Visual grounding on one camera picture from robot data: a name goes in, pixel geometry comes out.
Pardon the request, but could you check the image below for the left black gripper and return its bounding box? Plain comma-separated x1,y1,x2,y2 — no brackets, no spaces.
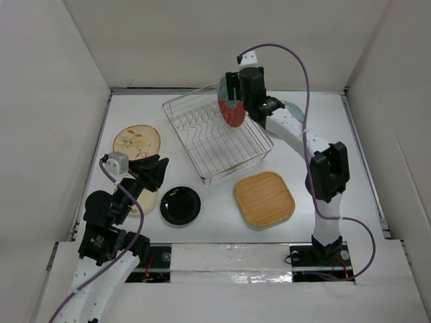
114,153,168,223

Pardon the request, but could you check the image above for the red and teal plate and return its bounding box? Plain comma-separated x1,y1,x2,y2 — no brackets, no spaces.
217,75,246,128

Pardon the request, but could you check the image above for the light green flower plate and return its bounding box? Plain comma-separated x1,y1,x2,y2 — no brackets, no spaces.
258,98,304,139

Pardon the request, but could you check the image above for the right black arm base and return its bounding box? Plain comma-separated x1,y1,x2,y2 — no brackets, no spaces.
284,242,354,283

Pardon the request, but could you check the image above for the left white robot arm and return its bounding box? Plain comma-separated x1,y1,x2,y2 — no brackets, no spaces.
50,152,169,322

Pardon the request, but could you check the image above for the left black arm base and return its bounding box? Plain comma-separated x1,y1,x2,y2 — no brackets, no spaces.
126,244,172,283

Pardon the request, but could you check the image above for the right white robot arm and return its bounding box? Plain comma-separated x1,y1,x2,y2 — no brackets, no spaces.
222,67,350,267

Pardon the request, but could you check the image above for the plain beige plate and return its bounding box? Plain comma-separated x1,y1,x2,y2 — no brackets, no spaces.
128,190,159,217

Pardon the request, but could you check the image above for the beige bird pattern plate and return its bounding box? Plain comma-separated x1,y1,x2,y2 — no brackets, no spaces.
112,124,161,161

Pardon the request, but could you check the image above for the black round plate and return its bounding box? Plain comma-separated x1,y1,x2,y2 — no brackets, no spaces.
160,186,201,226

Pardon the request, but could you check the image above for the square woven bamboo tray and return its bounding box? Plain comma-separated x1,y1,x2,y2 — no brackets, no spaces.
234,172,296,228

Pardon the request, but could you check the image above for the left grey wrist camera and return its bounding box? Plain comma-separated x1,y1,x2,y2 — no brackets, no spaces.
102,152,129,176

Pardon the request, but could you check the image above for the silver wire dish rack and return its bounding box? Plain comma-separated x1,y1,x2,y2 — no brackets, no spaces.
162,82,273,186

